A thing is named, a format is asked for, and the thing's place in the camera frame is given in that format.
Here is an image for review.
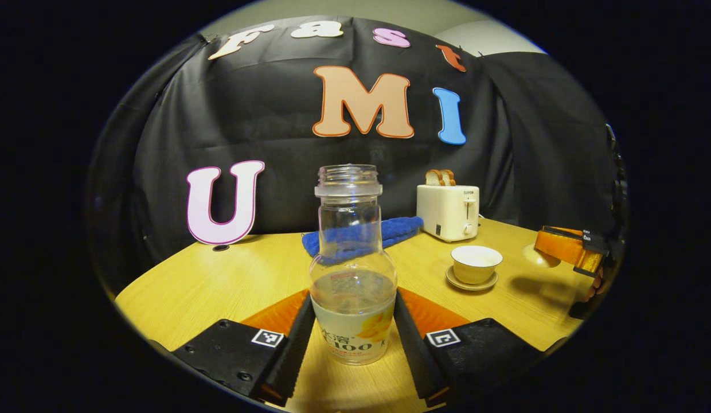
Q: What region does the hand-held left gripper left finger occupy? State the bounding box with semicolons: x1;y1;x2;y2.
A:
172;290;316;407

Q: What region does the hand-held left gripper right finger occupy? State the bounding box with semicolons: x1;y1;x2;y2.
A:
393;288;542;408

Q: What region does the cream teacup lid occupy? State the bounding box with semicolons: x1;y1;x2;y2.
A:
522;242;562;269

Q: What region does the clear water bottle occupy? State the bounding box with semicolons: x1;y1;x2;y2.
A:
309;164;398;366

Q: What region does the cream teacup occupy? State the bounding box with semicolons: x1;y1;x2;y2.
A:
451;246;503;285

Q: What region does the cream saucer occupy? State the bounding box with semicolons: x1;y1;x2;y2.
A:
446;266;499;292

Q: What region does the cream toaster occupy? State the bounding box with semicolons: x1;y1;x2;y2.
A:
417;184;480;243

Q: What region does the blue towel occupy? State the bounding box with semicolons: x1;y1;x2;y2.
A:
302;216;425;258

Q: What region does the black backdrop cloth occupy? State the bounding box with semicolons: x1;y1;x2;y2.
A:
86;16;623;287

